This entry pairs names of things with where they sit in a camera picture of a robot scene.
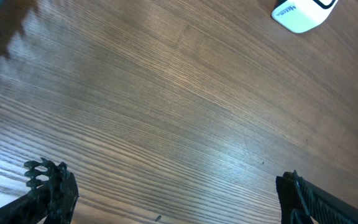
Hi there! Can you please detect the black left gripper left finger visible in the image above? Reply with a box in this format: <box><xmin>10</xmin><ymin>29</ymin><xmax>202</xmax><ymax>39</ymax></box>
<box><xmin>0</xmin><ymin>158</ymin><xmax>79</xmax><ymax>224</ymax></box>

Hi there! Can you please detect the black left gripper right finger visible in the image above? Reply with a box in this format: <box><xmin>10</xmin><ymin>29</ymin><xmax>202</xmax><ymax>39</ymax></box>
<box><xmin>275</xmin><ymin>170</ymin><xmax>358</xmax><ymax>224</ymax></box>

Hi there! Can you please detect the white barcode scanner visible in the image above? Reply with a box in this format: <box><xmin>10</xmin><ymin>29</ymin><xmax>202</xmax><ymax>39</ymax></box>
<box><xmin>271</xmin><ymin>0</ymin><xmax>338</xmax><ymax>34</ymax></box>

